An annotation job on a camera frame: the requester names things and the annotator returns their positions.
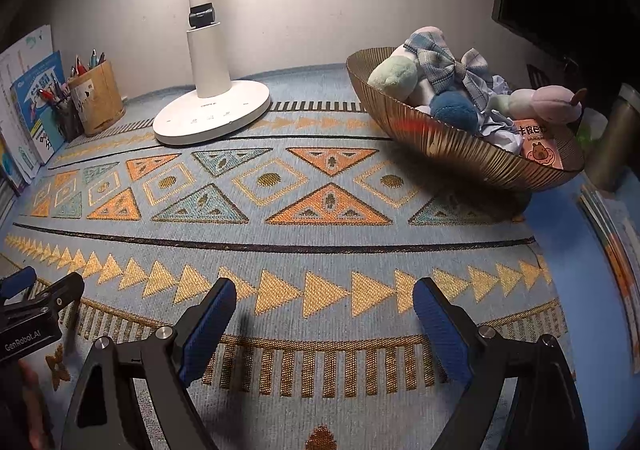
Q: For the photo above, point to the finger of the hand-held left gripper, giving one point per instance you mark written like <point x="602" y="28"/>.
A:
<point x="17" y="282"/>
<point x="65" y="292"/>

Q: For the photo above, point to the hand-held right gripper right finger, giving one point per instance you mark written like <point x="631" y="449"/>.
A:
<point x="440" y="330"/>

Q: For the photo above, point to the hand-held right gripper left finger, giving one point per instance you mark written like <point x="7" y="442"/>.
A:
<point x="202" y="330"/>

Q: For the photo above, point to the amber ribbed glass bowl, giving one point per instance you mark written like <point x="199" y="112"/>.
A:
<point x="450" y="155"/>

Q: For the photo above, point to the pile of white papers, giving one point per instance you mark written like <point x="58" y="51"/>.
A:
<point x="500" y="135"/>

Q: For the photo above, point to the small pink cardboard box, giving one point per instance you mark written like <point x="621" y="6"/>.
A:
<point x="540" y="150"/>

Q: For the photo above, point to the white and blue plush toy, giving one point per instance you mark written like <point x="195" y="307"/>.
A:
<point x="452" y="112"/>

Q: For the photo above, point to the pastel segmented plush caterpillar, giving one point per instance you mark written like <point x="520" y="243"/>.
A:
<point x="395" y="75"/>

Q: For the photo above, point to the person's left hand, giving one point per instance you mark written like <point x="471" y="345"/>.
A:
<point x="35" y="400"/>

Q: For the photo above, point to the patterned woven table mat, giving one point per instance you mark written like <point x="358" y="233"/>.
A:
<point x="300" y="230"/>

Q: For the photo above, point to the dark mesh pen cup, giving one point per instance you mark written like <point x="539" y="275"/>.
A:
<point x="67" y="122"/>

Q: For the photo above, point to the blue book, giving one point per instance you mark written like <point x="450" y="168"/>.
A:
<point x="40" y="95"/>

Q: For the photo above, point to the bunch of red pens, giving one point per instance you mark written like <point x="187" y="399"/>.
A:
<point x="52" y="94"/>

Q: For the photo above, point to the wooden pen holder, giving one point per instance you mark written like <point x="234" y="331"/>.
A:
<point x="100" y="100"/>

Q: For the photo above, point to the stack of paper booklets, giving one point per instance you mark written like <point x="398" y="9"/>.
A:
<point x="615" y="240"/>

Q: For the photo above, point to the bunch of coloured pens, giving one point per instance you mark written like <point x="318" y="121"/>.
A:
<point x="92" y="62"/>

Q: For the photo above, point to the metal bottle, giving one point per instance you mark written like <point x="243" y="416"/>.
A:
<point x="612" y="145"/>

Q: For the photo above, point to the white desk lamp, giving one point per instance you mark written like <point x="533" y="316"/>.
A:
<point x="210" y="75"/>

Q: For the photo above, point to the green and white bag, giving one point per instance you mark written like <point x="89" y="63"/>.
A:
<point x="592" y="125"/>

